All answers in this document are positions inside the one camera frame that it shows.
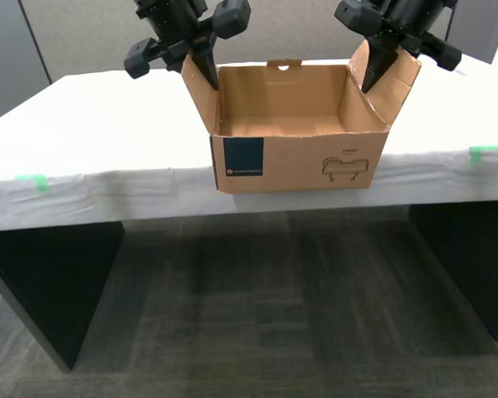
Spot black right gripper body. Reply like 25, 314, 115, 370
334, 0, 462, 72

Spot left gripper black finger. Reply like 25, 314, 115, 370
189, 51, 221, 91

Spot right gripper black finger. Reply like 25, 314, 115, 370
360, 43, 399, 95

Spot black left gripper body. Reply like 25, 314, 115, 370
123, 0, 252, 80

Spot brown cardboard box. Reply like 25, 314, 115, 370
180, 39, 422, 195

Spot dark grey partition panel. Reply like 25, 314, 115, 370
445, 0, 498, 66

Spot grey fabric cubicle partition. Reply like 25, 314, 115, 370
19, 0, 454, 84

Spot white plastic table cover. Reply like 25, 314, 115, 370
0, 57, 498, 233

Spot green edge tape strip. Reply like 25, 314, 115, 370
468, 145, 498, 164
15, 173, 51, 194

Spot black table leg panel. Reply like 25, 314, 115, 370
408, 200, 498, 343
0, 221, 125, 372

